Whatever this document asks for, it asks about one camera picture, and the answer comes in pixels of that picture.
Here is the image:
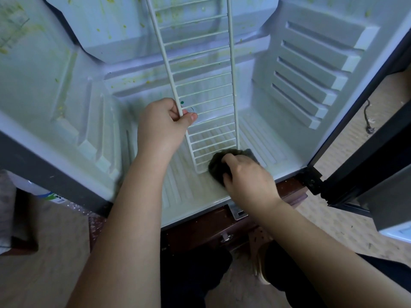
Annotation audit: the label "person's left forearm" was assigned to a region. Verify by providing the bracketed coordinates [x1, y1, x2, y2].
[67, 151, 174, 308]

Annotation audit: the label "person's right forearm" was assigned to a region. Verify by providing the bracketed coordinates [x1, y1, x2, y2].
[253, 198, 411, 308]

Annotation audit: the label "black power cable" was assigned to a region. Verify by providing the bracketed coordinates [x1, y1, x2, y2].
[363, 99, 376, 135]

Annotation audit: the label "green cap water bottle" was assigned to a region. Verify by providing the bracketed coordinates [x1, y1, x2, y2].
[6, 170, 71, 206]

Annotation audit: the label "dark red wooden stand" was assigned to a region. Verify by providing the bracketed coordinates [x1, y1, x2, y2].
[88, 176, 309, 257]

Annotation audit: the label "grey mini fridge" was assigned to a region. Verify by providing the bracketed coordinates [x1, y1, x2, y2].
[0, 0, 411, 228]

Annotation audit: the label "fridge door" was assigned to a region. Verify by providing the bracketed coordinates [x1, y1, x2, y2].
[302, 109, 411, 244]

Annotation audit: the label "dark grey cloth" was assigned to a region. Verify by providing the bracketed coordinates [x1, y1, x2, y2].
[207, 148, 261, 188]

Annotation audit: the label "person's left hand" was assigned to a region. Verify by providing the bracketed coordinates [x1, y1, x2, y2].
[137, 98, 199, 161]

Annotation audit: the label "person's dark trousers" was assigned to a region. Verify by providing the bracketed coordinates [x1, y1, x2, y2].
[159, 239, 411, 308]

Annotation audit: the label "person's right hand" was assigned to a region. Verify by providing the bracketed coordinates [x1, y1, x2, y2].
[221, 153, 281, 216]

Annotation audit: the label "person's right foot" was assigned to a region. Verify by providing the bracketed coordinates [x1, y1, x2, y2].
[250, 239, 271, 286]

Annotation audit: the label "white wire shelf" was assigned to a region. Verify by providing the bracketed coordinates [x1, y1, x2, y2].
[145, 0, 241, 175]

